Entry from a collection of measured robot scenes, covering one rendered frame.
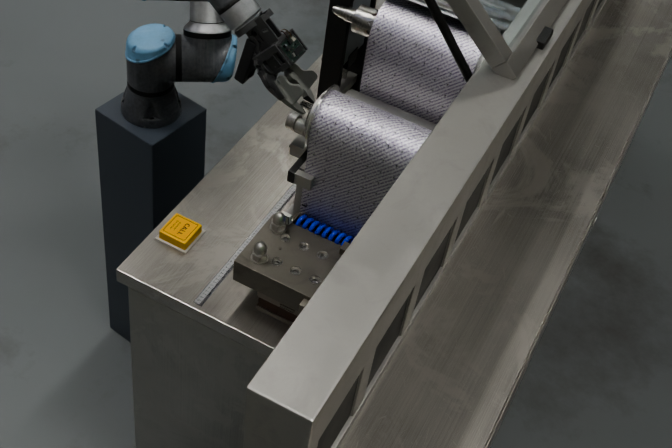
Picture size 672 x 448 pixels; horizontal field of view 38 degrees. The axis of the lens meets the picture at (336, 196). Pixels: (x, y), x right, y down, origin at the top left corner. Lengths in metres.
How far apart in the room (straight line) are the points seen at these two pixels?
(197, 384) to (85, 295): 1.07
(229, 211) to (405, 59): 0.56
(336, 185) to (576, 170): 0.53
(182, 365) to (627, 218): 2.14
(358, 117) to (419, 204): 0.68
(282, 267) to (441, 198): 0.77
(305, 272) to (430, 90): 0.46
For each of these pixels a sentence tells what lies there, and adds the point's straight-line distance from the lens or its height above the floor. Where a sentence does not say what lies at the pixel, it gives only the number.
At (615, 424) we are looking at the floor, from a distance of 3.26.
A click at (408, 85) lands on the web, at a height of 1.27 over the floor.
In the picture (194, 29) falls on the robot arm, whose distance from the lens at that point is 2.39.
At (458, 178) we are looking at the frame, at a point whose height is 1.65.
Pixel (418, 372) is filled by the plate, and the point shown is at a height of 1.44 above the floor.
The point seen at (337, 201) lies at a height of 1.11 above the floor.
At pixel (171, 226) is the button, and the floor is 0.92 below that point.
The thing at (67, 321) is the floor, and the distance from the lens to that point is 3.23.
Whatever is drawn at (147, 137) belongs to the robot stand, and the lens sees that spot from 2.46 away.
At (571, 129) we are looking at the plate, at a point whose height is 1.44.
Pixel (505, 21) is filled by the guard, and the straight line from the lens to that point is 1.57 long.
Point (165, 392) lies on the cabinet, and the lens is 2.41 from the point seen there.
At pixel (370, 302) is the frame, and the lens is 1.15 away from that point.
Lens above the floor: 2.53
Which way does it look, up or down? 44 degrees down
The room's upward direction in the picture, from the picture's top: 9 degrees clockwise
